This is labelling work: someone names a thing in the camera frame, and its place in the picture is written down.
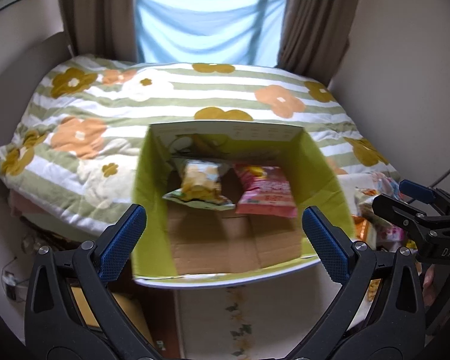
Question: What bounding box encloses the pink white snack bag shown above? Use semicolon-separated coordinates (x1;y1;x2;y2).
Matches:
375;223;406;250

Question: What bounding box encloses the yellow-green cardboard box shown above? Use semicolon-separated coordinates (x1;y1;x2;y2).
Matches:
131;119;353;289

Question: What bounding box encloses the white green chips bag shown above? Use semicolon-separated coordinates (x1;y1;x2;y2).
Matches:
354;188;380;217

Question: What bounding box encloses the black lamp stand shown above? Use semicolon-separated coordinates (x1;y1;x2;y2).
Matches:
429;168;450;188

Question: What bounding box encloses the colourful cartoon snack bag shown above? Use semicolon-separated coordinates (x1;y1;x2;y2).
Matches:
375;176;402;201

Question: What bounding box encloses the orange snack bag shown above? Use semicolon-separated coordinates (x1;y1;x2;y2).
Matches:
352;215;377;250

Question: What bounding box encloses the cream floral mattress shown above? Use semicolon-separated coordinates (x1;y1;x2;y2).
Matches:
175;262;341;359

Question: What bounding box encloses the round waffle cookie pack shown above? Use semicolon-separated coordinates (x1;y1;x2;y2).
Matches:
367;279;381;302

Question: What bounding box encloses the left brown curtain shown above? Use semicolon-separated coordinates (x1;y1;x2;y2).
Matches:
58;0;138;62

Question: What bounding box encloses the potato chips bag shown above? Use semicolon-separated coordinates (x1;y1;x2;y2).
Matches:
162;157;235;211

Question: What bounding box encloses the yellow snack bag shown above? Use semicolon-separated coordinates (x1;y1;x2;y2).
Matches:
406;239;417;250

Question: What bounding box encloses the floral striped quilt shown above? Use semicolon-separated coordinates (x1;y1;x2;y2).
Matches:
0;55;398;234

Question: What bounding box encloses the person's right hand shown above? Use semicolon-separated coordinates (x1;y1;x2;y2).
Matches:
422;265;437;307

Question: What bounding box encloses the grey headboard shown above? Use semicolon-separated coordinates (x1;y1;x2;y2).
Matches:
0;31;75;185

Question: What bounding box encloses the light blue hanging cloth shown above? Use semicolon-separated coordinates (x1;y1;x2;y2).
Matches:
135;0;287;67

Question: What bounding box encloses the right brown curtain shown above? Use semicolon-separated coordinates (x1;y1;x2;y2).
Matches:
277;0;359;85

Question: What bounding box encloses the brown curtain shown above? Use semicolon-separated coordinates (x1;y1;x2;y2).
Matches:
58;0;138;62
277;0;359;85

